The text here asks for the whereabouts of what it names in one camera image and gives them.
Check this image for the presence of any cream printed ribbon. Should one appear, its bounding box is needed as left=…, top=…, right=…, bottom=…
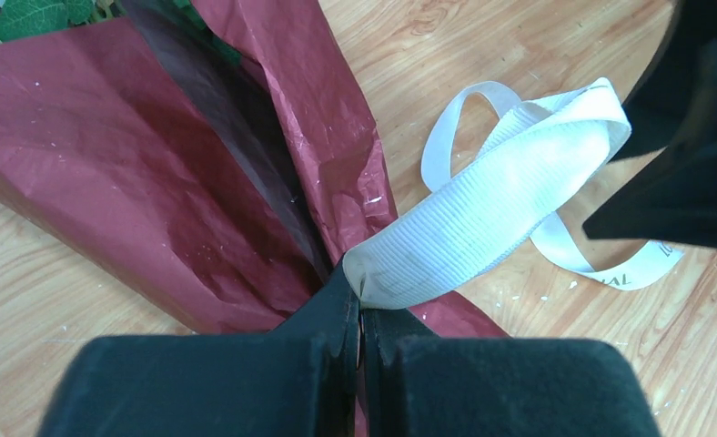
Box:
left=342, top=77, right=682, bottom=310

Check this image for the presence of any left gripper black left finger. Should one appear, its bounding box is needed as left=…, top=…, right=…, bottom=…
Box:
left=38, top=266, right=359, bottom=436

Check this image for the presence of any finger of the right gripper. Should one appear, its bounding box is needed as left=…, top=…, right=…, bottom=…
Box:
left=581, top=36, right=717, bottom=253

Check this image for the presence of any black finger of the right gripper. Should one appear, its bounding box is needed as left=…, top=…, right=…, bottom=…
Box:
left=611, top=0, right=717, bottom=163

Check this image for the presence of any dark red wrapping paper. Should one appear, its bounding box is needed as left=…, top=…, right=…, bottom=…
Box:
left=0, top=0, right=510, bottom=437

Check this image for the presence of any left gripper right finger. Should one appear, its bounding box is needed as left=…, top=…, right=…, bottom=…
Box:
left=363, top=310, right=660, bottom=436

